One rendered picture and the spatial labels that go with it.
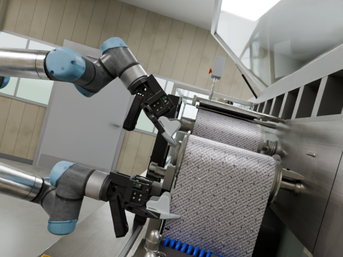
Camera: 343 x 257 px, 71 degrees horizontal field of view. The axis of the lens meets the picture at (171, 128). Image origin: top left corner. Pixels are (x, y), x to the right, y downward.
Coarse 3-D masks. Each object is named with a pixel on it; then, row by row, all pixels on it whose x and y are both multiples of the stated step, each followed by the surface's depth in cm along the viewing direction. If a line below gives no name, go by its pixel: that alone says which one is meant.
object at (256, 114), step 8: (192, 104) 95; (200, 104) 100; (208, 104) 92; (216, 104) 92; (224, 104) 91; (232, 112) 98; (240, 112) 90; (248, 112) 90; (256, 112) 90; (272, 120) 93; (280, 120) 89
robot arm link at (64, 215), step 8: (48, 200) 68; (56, 200) 64; (64, 200) 63; (72, 200) 64; (80, 200) 66; (48, 208) 66; (56, 208) 64; (64, 208) 63; (72, 208) 64; (80, 208) 67; (56, 216) 64; (64, 216) 64; (72, 216) 65; (48, 224) 65; (56, 224) 64; (64, 224) 64; (72, 224) 66; (56, 232) 64; (64, 232) 64
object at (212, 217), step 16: (176, 192) 63; (192, 192) 63; (208, 192) 62; (224, 192) 62; (240, 192) 61; (176, 208) 63; (192, 208) 63; (208, 208) 62; (224, 208) 62; (240, 208) 61; (256, 208) 61; (176, 224) 63; (192, 224) 63; (208, 224) 62; (224, 224) 62; (240, 224) 61; (256, 224) 61; (176, 240) 63; (192, 240) 63; (208, 240) 62; (224, 240) 62; (240, 240) 61; (224, 256) 62; (240, 256) 61
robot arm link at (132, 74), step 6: (132, 66) 68; (138, 66) 69; (126, 72) 68; (132, 72) 68; (138, 72) 68; (144, 72) 70; (120, 78) 70; (126, 78) 68; (132, 78) 68; (138, 78) 68; (126, 84) 69; (132, 84) 69
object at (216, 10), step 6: (216, 0) 115; (216, 6) 120; (216, 12) 125; (216, 18) 132; (216, 24) 141; (216, 36) 154; (222, 42) 154; (234, 60) 154; (240, 66) 152; (240, 72) 156; (246, 72) 152; (252, 78) 151; (252, 90) 155
